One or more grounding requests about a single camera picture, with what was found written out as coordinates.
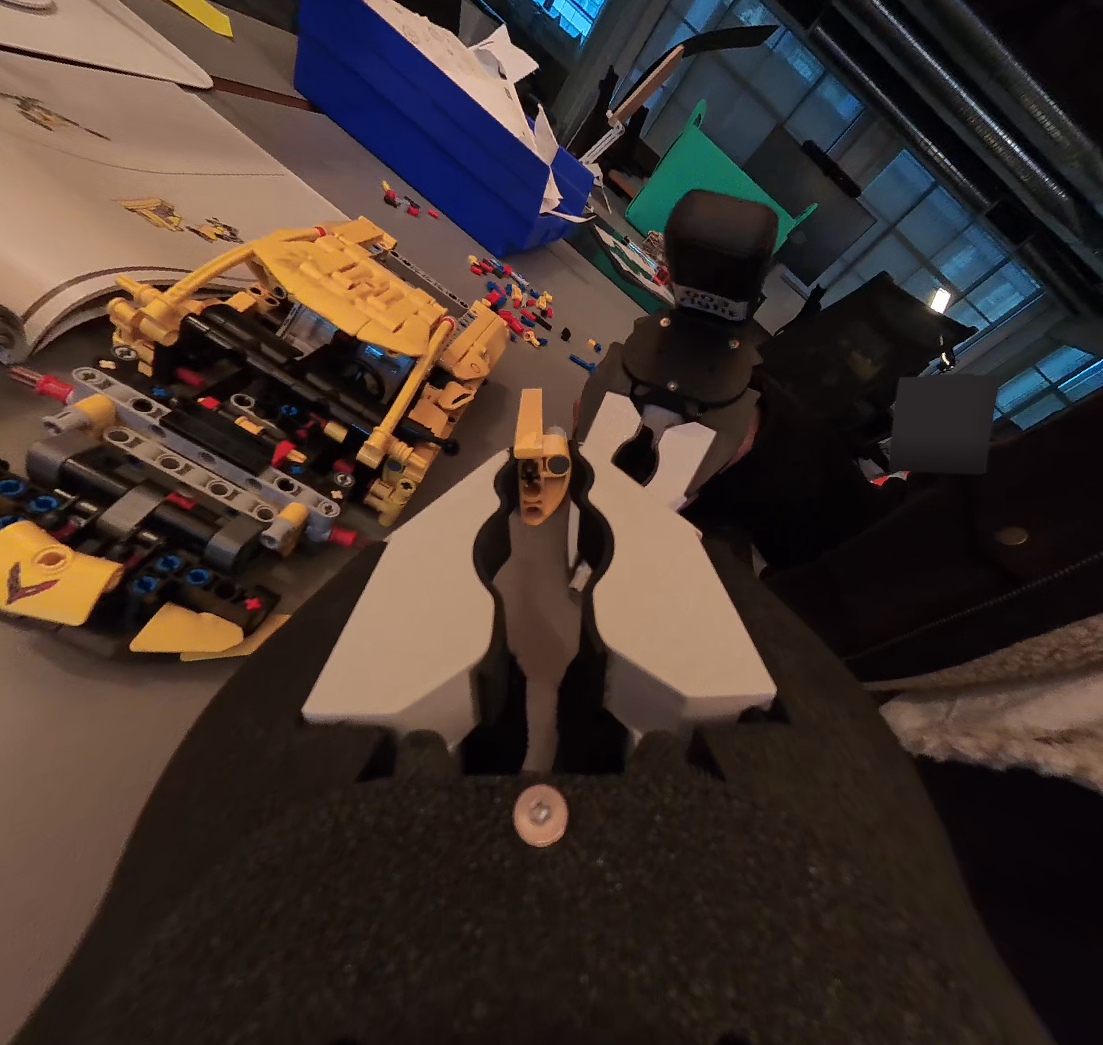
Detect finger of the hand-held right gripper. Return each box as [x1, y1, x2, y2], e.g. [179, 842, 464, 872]
[649, 422, 737, 512]
[585, 392, 666, 495]

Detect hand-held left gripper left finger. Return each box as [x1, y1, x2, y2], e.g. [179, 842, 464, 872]
[304, 451, 522, 757]

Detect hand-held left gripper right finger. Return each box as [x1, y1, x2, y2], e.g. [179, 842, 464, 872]
[561, 442, 778, 757]

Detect yellow brick wing piece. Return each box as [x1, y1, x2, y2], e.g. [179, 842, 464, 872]
[511, 385, 575, 524]

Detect person's right forearm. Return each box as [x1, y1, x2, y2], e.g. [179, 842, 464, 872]
[759, 279, 1103, 684]

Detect curved black desk lamp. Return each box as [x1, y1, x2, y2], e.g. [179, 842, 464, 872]
[576, 24, 782, 162]

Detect grey desk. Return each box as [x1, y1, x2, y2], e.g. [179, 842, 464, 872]
[1, 0, 691, 1045]

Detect green plastic carry case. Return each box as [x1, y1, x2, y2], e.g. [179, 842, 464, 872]
[623, 99, 822, 250]

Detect scattered small brick pieces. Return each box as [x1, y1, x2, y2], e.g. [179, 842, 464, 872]
[380, 179, 608, 360]

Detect yellow toy brick car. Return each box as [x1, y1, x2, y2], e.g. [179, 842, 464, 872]
[1, 217, 515, 607]

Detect yellow black brick panel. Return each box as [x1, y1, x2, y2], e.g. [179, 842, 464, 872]
[1, 516, 298, 662]

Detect white crumpled papers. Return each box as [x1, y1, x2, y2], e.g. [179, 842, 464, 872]
[328, 0, 570, 219]

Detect dark sherpa-lined jacket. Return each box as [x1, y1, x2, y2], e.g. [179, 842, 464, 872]
[871, 606, 1103, 1045]

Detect blue plastic bin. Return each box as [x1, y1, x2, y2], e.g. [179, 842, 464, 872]
[292, 0, 597, 260]

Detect open instruction booklet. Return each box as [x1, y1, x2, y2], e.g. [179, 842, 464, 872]
[1, 49, 349, 369]

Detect white board stand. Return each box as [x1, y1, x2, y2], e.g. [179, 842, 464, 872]
[1, 0, 215, 91]

